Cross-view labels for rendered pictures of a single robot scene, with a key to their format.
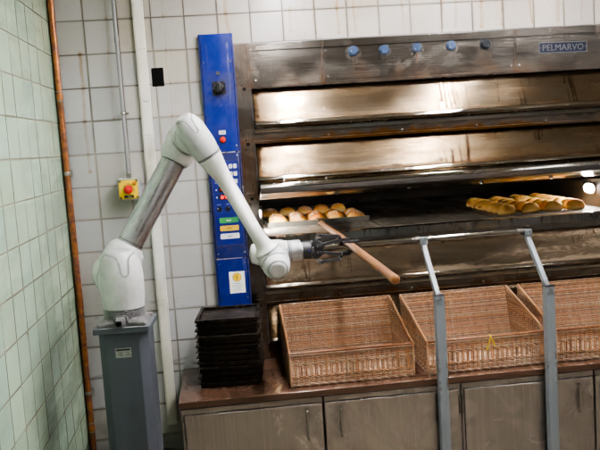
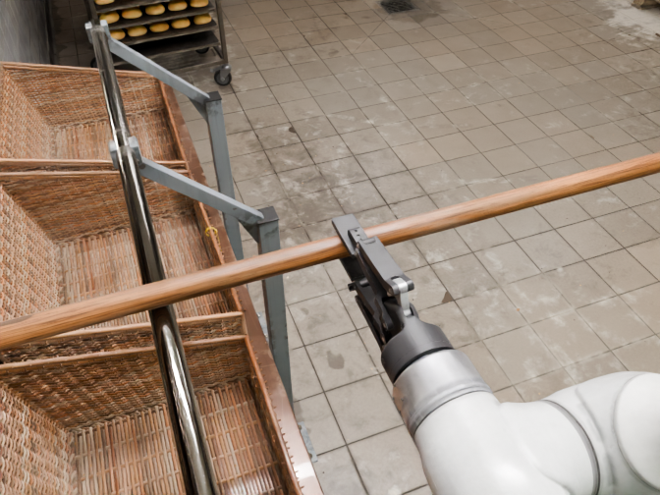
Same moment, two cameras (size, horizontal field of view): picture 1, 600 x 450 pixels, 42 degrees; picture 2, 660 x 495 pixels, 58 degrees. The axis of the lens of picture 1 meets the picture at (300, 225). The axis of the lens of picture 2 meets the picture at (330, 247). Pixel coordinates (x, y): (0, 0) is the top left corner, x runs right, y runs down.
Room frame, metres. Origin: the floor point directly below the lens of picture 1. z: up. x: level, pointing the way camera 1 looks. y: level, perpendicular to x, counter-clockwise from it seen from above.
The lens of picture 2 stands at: (3.38, 0.31, 1.71)
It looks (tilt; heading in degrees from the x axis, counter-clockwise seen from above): 44 degrees down; 255
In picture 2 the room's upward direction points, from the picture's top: straight up
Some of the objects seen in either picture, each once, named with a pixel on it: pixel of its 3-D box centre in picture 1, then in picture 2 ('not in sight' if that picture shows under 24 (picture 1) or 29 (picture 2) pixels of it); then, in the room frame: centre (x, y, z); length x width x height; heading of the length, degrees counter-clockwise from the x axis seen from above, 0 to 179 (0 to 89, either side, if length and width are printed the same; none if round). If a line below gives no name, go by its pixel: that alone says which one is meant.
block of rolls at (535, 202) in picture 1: (522, 203); not in sight; (4.37, -1.24, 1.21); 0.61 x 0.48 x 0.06; 5
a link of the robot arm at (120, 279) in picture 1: (120, 278); not in sight; (2.93, 0.68, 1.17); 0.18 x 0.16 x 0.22; 22
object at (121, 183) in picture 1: (129, 188); not in sight; (3.69, 0.78, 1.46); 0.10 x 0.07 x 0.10; 95
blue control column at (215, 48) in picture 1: (229, 238); not in sight; (4.70, 0.43, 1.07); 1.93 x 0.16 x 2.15; 5
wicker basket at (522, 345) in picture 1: (470, 327); (116, 261); (3.61, -0.76, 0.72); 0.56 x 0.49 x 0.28; 96
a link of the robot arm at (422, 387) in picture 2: (295, 250); (439, 394); (3.19, 0.03, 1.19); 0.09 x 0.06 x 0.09; 6
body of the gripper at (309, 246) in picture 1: (312, 249); (407, 339); (3.19, -0.05, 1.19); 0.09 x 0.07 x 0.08; 96
